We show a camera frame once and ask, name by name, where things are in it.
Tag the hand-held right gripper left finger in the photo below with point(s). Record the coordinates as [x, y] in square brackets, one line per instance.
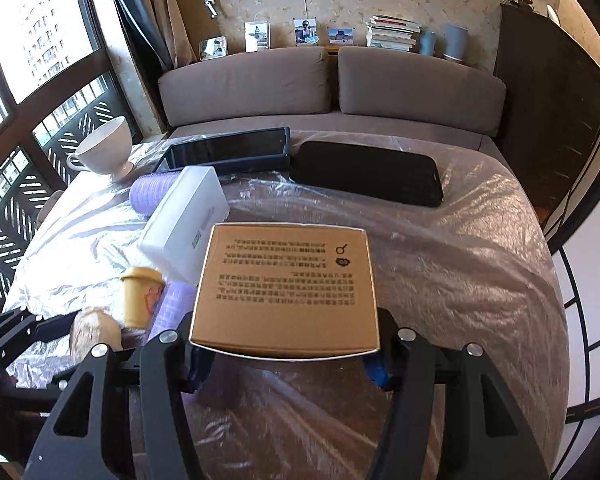
[200, 367]

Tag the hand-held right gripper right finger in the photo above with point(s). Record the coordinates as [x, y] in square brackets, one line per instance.
[377, 372]

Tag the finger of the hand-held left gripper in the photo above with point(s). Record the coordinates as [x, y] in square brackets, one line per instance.
[25, 399]
[15, 332]

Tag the brown coconut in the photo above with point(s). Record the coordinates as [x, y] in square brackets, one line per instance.
[95, 332]

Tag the brown cardboard box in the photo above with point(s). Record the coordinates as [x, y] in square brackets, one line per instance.
[285, 285]

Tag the purple ribbed roll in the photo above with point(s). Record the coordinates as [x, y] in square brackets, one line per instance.
[177, 302]
[147, 192]

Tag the yellow paper cup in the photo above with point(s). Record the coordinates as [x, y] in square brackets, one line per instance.
[135, 300]

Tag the clear plastic table cover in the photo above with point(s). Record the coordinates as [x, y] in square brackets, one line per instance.
[455, 260]

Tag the white rounded box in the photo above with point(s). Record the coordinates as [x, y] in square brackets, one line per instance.
[185, 220]

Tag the black glossy tablet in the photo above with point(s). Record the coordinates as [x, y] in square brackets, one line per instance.
[365, 172]

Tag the white footed cup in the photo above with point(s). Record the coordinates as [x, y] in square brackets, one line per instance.
[105, 147]

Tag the tablet in dark case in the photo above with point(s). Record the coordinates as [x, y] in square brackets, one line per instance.
[225, 147]

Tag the white panelled sliding door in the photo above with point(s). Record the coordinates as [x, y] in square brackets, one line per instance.
[590, 310]

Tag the grey-brown sofa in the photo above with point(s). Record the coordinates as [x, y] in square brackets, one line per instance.
[486, 142]

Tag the grey-brown sofa back cushion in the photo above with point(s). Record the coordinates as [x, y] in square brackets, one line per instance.
[420, 87]
[245, 87]

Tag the dark wooden dresser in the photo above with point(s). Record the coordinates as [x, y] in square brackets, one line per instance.
[550, 110]

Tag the dark curtain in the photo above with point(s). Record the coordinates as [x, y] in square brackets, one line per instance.
[130, 20]

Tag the small light blue cylinder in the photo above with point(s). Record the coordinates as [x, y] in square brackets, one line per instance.
[428, 42]

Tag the white standing photo card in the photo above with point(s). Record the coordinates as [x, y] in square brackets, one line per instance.
[257, 36]

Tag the photo of a building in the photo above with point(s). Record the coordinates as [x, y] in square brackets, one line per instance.
[340, 36]

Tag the stack of books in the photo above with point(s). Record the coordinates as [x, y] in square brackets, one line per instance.
[391, 34]

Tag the large grey-blue cylinder speaker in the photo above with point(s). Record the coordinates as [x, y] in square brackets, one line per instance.
[456, 41]

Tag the photo of a person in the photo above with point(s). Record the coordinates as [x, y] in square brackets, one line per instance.
[305, 31]

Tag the beige curtain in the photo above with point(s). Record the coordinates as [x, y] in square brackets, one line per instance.
[155, 10]

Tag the white oval plate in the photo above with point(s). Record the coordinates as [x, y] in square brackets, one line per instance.
[551, 13]

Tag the window with dark frame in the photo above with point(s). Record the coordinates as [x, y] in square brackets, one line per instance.
[35, 35]

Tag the silver wall fixture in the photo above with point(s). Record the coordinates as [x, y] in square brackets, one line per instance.
[211, 7]

